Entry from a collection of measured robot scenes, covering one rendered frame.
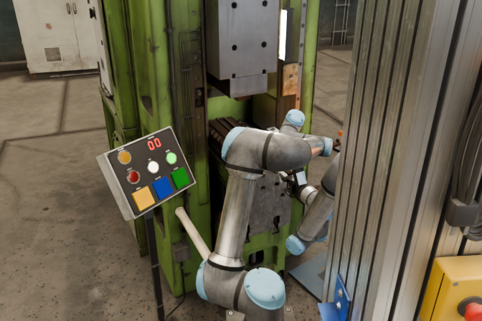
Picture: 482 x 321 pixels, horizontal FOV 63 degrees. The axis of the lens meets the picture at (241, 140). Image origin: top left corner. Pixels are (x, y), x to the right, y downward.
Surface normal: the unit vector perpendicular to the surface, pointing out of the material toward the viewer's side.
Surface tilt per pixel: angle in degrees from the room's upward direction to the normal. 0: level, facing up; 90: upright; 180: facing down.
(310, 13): 90
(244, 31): 90
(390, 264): 90
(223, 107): 90
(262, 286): 8
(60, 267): 0
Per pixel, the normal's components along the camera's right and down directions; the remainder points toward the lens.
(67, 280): 0.00, -0.90
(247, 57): 0.45, 0.39
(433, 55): 0.07, 0.43
